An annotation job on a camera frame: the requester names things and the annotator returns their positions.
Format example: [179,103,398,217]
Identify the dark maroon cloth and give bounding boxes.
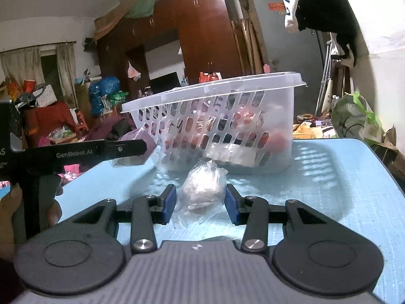
[85,114,136,143]

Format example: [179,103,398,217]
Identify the brown wooden wardrobe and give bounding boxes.
[95,0,250,102]

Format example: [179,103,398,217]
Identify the clear plastic bag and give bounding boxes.
[173,160,229,229]

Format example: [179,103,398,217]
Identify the person's left hand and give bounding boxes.
[0,184,64,260]

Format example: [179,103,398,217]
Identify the white patterned gift bag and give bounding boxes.
[35,84,57,107]

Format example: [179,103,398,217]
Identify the black television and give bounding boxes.
[149,72,181,96]

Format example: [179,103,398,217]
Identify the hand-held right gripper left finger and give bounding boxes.
[66,184,177,254]

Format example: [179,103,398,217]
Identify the black garment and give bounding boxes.
[296,0,358,67]

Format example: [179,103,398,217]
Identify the white plastic basket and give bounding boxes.
[121,71,308,175]

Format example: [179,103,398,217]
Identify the metal poles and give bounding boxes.
[316,35,336,115]

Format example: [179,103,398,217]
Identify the blue plastic bags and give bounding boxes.
[89,76,121,116]

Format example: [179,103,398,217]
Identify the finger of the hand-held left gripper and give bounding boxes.
[100,139,148,160]

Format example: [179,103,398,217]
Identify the beige curtain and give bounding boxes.
[56,43,77,108]
[0,47,42,86]

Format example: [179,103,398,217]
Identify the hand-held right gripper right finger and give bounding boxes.
[225,184,329,253]

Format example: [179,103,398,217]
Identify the orange and white bag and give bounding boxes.
[199,71,222,84]

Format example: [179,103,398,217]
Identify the grey door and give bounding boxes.
[250,0,330,80]

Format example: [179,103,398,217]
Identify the red covered furniture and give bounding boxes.
[24,101,79,140]

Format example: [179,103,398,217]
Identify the white packet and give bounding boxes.
[202,142,257,167]

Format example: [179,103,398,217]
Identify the wooden sticks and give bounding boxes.
[237,0,269,75]

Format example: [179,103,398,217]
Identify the pink and white hanging bag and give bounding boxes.
[127,62,141,81]

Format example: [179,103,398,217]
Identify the green and white plastic bag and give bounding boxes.
[331,92,385,148]

